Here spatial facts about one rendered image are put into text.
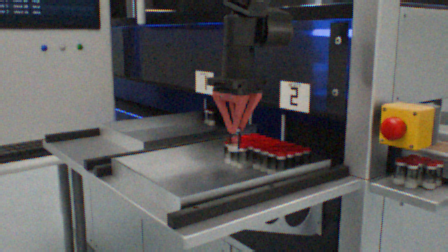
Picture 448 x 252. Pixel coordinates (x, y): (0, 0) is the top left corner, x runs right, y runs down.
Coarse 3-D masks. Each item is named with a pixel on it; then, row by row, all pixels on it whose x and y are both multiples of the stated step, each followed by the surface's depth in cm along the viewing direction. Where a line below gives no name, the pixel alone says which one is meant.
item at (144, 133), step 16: (192, 112) 135; (112, 128) 111; (128, 128) 122; (144, 128) 125; (160, 128) 126; (176, 128) 126; (192, 128) 126; (208, 128) 126; (224, 128) 111; (256, 128) 117; (128, 144) 104; (144, 144) 97; (160, 144) 100
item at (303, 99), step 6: (282, 84) 96; (288, 84) 94; (294, 84) 93; (300, 84) 92; (306, 84) 90; (282, 90) 96; (288, 90) 95; (294, 90) 93; (300, 90) 92; (306, 90) 91; (282, 96) 96; (288, 96) 95; (300, 96) 92; (306, 96) 91; (282, 102) 97; (288, 102) 95; (294, 102) 94; (300, 102) 92; (306, 102) 91; (288, 108) 95; (294, 108) 94; (300, 108) 93; (306, 108) 91
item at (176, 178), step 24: (192, 144) 95; (216, 144) 99; (120, 168) 81; (144, 168) 89; (168, 168) 89; (192, 168) 89; (216, 168) 89; (312, 168) 81; (144, 192) 74; (168, 192) 67; (192, 192) 75; (216, 192) 68; (240, 192) 71
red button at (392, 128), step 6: (384, 120) 73; (390, 120) 72; (396, 120) 72; (384, 126) 73; (390, 126) 72; (396, 126) 72; (402, 126) 72; (384, 132) 73; (390, 132) 72; (396, 132) 72; (402, 132) 72; (390, 138) 73; (396, 138) 72
